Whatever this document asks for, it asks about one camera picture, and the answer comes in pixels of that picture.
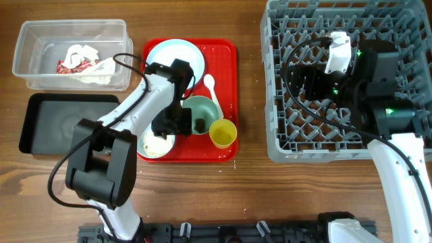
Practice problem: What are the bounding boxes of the green bowl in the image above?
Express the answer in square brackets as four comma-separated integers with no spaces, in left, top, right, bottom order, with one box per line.
[183,96,219,135]

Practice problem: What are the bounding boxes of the black food waste tray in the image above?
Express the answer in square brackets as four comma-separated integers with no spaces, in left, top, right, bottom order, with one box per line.
[18,93,119,155]

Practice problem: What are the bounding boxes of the yellow plastic cup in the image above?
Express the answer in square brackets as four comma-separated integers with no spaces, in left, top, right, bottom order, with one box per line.
[209,119,238,149]

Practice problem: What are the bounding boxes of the white plastic spoon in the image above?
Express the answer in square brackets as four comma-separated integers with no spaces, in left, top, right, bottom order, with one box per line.
[203,74,223,119]

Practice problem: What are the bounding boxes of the black mounting rail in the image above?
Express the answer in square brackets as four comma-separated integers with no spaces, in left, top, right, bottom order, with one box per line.
[77,219,377,243]

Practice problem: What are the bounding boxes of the brown mushroom piece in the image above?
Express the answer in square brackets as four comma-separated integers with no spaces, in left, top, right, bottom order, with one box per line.
[194,118,206,134]

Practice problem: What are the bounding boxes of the red snack wrapper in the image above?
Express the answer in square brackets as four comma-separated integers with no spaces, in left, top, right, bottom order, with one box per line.
[56,59,99,74]

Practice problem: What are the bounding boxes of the light blue bowl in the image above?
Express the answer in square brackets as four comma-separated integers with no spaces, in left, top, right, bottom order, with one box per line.
[136,130,177,159]

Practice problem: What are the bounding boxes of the white rice pile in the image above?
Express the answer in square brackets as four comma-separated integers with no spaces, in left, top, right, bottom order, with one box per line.
[140,131,176,157]

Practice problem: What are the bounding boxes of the clear plastic waste bin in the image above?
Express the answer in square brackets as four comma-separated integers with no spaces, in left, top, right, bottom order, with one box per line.
[12,19,133,91]

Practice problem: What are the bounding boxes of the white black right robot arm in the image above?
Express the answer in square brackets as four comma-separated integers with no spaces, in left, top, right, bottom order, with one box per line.
[281,37,431,242]

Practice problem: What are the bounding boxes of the grey dishwasher rack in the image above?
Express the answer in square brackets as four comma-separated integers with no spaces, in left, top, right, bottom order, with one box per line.
[260,0,431,163]

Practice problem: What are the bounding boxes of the light blue plate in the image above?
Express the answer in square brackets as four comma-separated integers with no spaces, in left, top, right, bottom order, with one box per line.
[146,39,206,85]

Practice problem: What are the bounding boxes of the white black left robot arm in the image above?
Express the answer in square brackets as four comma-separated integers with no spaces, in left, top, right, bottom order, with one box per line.
[65,59,194,242]

